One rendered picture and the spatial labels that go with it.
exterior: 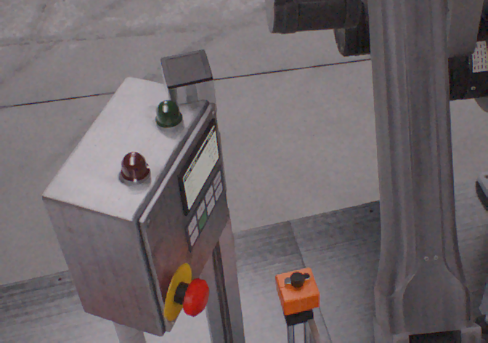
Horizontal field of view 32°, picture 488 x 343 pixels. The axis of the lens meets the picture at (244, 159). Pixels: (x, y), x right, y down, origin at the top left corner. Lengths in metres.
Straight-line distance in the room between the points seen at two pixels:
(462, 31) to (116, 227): 0.72
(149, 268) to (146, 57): 2.48
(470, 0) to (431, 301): 0.71
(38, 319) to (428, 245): 0.97
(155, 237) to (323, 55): 2.44
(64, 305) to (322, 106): 1.67
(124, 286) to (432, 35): 0.38
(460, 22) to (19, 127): 2.06
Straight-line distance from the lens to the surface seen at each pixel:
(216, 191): 0.88
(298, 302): 1.00
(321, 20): 0.98
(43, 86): 3.20
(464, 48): 1.32
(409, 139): 0.61
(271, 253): 1.49
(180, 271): 0.84
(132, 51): 3.26
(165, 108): 0.78
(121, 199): 0.74
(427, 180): 0.61
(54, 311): 1.48
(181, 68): 0.81
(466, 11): 1.28
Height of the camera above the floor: 2.02
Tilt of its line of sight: 47 degrees down
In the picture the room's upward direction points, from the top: 5 degrees counter-clockwise
